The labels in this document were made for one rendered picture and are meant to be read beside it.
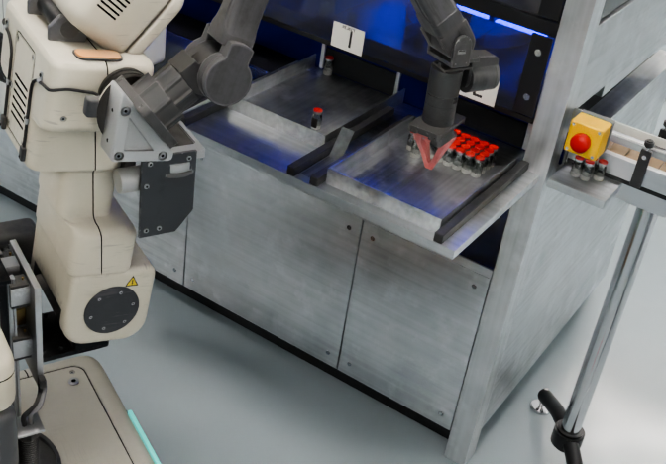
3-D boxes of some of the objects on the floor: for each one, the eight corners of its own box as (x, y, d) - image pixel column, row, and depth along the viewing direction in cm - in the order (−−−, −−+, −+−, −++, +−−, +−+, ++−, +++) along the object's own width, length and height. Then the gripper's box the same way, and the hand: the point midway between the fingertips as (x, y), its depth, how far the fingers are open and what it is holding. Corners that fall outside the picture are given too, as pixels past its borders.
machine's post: (454, 442, 267) (717, -518, 156) (474, 453, 265) (754, -515, 154) (443, 455, 262) (706, -524, 152) (463, 467, 260) (744, -522, 149)
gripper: (439, 77, 181) (425, 152, 189) (411, 94, 173) (398, 172, 182) (473, 89, 178) (457, 165, 186) (446, 107, 170) (431, 184, 179)
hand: (429, 164), depth 183 cm, fingers closed
